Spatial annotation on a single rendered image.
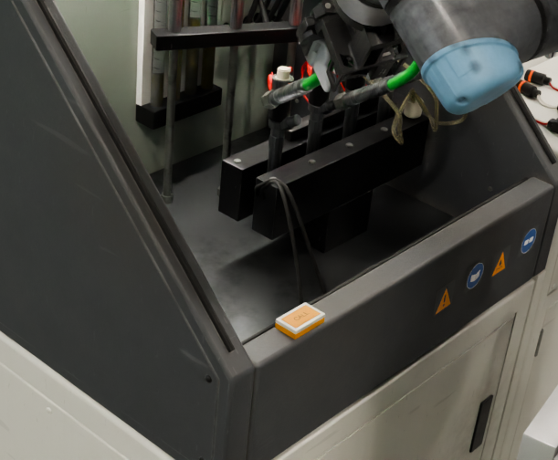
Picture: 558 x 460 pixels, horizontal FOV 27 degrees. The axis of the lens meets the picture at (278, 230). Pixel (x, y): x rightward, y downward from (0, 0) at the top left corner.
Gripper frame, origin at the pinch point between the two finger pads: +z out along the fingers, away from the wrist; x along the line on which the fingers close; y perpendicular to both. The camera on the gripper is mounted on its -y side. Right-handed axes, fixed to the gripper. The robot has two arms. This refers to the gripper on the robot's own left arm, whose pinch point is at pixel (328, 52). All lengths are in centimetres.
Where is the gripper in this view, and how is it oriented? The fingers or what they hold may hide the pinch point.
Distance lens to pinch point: 128.7
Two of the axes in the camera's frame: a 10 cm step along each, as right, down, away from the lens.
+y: 3.1, 9.3, -1.8
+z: -1.3, 2.3, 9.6
